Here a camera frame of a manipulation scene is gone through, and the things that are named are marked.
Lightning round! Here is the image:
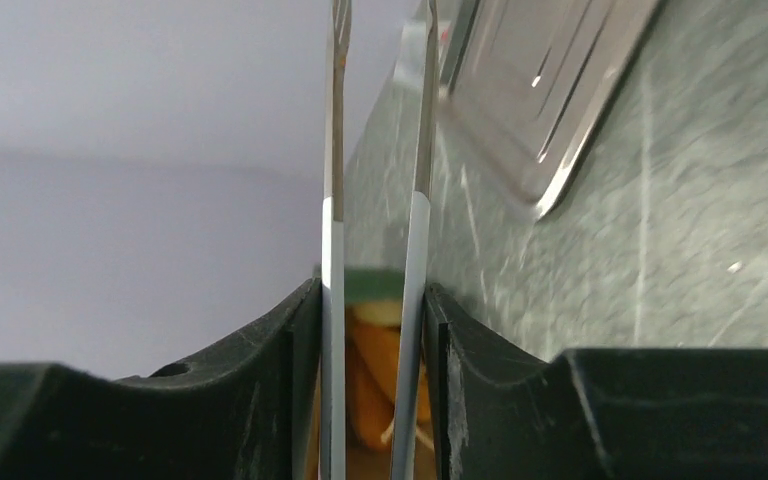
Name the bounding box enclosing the orange fake bread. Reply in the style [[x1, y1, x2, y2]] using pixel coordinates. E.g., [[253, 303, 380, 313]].
[[346, 300, 402, 452]]

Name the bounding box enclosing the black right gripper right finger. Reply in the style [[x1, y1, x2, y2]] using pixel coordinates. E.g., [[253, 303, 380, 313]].
[[424, 284, 768, 479]]

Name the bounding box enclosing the green paper bag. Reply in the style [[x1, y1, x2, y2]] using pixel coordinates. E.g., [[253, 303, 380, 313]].
[[344, 267, 404, 305]]

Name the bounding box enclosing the metal baking tray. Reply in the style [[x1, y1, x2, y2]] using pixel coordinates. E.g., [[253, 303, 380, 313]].
[[440, 0, 659, 220]]

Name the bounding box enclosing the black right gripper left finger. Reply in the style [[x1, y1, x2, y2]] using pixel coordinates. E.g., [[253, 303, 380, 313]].
[[0, 278, 322, 479]]

